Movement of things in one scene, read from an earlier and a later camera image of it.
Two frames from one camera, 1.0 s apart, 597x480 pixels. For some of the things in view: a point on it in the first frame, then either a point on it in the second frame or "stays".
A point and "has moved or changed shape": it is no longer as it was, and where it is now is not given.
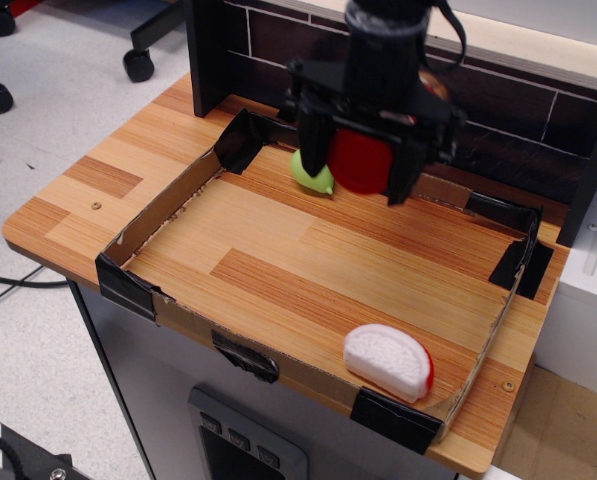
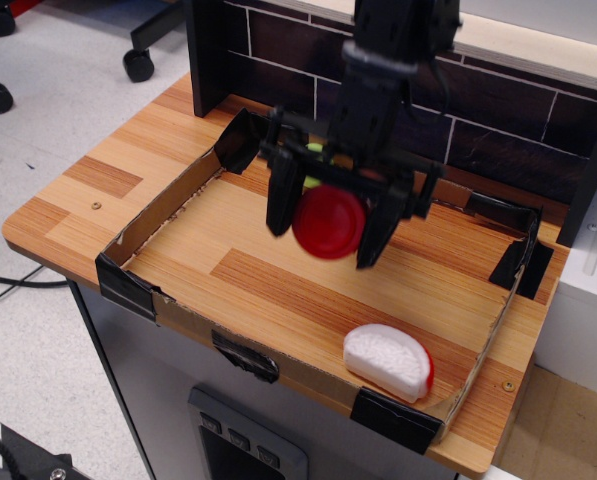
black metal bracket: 36,462 stays
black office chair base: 138,64 stays
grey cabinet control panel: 230,444 stays
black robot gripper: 379,84 to 362,138
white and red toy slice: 390,359 stays
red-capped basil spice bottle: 362,162 has moved or changed shape
